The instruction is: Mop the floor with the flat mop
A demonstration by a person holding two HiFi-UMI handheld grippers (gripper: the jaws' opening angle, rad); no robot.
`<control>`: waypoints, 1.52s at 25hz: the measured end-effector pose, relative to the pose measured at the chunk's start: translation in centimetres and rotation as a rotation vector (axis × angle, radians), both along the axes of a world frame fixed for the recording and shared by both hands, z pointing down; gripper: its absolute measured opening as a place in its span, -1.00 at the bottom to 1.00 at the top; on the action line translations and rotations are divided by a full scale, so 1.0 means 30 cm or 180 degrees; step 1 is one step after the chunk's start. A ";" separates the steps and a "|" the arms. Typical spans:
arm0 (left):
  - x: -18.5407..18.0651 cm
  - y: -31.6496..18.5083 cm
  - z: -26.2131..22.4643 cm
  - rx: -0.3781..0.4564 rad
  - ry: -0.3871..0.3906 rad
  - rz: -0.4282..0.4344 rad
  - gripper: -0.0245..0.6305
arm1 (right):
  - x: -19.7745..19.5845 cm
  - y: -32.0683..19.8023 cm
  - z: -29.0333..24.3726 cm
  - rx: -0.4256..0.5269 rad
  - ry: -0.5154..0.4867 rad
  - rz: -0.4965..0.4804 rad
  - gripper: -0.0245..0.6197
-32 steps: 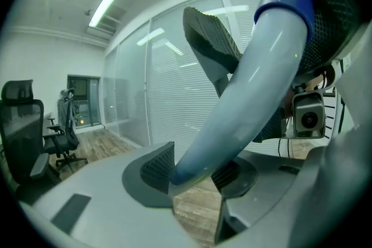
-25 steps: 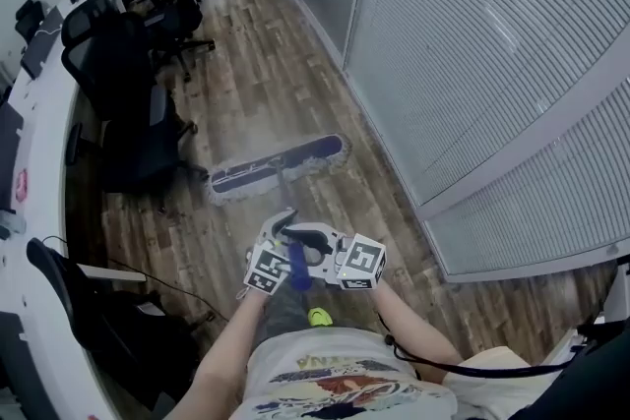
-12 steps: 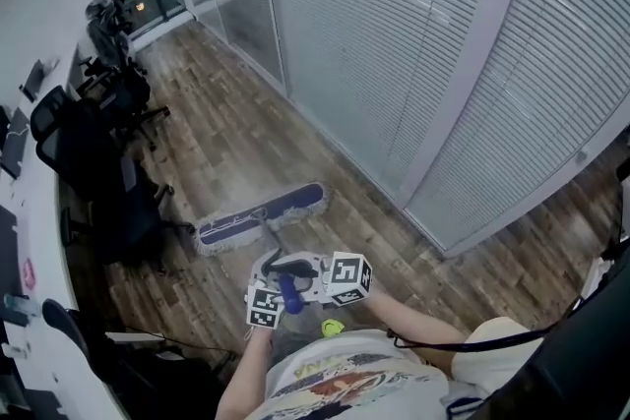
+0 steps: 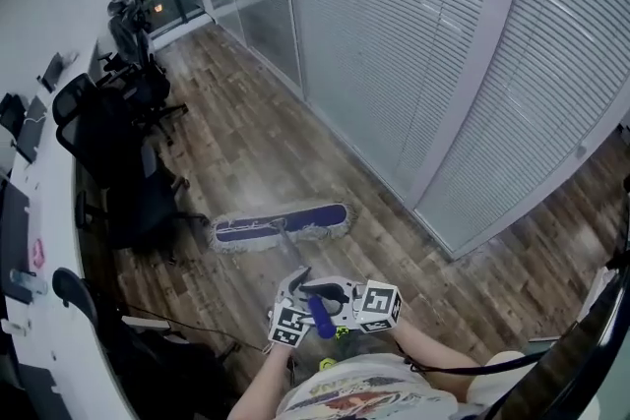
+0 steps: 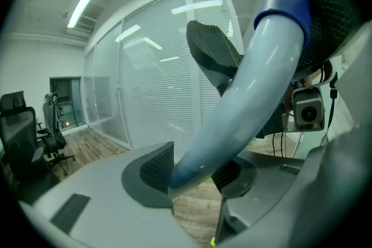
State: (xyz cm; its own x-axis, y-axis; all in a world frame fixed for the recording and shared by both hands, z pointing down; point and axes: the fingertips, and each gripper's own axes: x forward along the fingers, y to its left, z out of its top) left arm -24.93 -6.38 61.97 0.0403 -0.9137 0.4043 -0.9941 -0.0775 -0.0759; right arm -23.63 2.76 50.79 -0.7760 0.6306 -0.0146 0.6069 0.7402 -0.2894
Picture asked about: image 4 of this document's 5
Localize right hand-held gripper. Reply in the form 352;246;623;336
299;276;405;335

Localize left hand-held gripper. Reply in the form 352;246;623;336
267;265;315;350

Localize purple dust mop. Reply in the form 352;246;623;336
209;202;357;340

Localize person's left forearm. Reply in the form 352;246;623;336
228;346;291;420

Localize person's right forearm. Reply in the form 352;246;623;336
391;322;488;397

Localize person's dark trousers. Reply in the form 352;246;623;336
289;333;410;368

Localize printed white t-shirt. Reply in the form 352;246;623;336
275;351;528;420

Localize teal glass table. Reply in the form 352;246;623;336
521;336;562;356

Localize black mesh-back office chair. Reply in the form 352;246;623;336
51;73;211;265

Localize long white desk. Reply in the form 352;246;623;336
0;38;149;420

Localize clear plastic bottle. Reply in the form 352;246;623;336
8;269;50;296

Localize white blinds glass partition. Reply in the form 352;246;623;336
189;0;630;260

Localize black monitor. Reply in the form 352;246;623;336
14;361;61;420
0;181;32;304

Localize grey jacket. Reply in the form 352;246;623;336
106;0;149;65

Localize black cable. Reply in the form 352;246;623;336
393;343;547;378

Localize black head-mounted camera rig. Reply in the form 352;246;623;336
486;260;630;420

